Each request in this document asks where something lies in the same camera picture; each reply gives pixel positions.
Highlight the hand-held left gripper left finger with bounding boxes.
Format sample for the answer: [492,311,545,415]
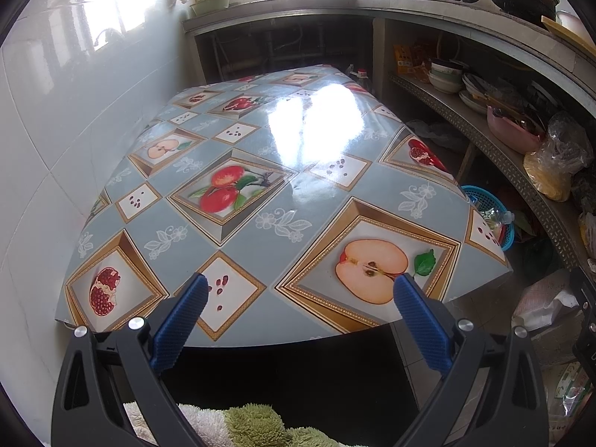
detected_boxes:
[52,272,209,447]

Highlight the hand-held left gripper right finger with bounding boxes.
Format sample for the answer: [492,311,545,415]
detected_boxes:
[392,272,548,447]

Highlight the green plastic bottle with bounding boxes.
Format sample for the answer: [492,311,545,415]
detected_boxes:
[486,209,515,234]

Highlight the blue plastic basket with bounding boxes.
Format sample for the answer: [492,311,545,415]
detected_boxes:
[461,185,516,251]

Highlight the printed white sack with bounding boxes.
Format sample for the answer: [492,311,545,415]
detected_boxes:
[545,358,592,443]

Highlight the fruit print tablecloth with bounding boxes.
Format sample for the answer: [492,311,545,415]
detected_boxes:
[56,64,513,349]

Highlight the yellow food plastic bag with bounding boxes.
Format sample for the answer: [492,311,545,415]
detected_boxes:
[523,112,594,202]

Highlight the perforated metal shelf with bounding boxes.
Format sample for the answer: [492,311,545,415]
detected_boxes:
[389,72,596,271]

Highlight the pink basin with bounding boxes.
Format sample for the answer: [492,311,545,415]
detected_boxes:
[486,105,545,153]

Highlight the stack of plates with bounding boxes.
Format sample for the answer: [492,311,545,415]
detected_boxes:
[459,72,497,115]

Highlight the stack of bowls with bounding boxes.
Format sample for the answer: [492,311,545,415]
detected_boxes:
[427,58,464,94]

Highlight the red capped bottle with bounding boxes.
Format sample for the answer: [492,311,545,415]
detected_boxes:
[349,65,373,89]

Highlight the orange snack packets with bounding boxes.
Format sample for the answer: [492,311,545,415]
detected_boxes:
[392,43,436,80]

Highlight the wooden cutting board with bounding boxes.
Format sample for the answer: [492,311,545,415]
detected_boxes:
[541,14,594,52]

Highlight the green basin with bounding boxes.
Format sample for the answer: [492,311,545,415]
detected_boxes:
[188,0,232,16]

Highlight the grey kitchen counter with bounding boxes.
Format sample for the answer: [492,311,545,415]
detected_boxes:
[181,0,596,117]

